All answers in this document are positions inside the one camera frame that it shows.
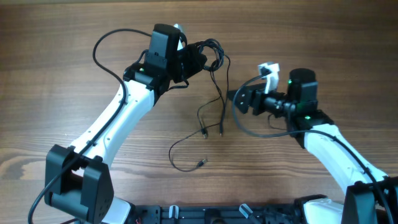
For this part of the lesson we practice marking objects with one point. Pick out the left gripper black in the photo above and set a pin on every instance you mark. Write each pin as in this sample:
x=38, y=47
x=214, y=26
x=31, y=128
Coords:
x=197, y=59

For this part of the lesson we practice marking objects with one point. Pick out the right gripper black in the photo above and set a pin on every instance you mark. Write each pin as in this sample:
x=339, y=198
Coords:
x=255, y=101

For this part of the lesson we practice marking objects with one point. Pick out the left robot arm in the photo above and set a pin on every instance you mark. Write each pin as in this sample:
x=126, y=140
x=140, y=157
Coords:
x=77, y=177

